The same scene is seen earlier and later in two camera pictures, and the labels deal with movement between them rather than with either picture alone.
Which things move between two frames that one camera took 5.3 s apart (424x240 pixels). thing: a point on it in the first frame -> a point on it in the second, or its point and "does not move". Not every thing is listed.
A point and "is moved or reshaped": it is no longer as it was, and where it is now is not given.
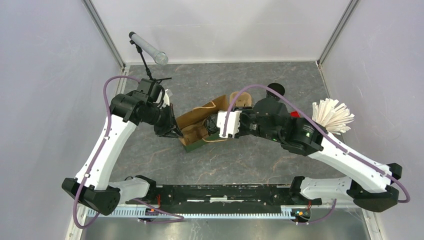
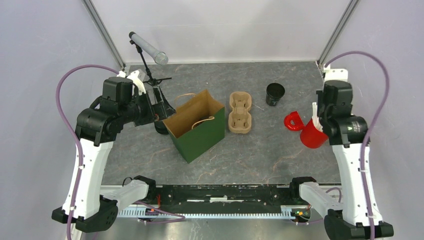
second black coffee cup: [277, 87] does not move
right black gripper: [241, 131] -> [321, 94]
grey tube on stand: [161, 58] does not move
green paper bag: [199, 114] is moved or reshaped
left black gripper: [167, 130] -> [162, 110]
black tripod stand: [131, 42] does not move
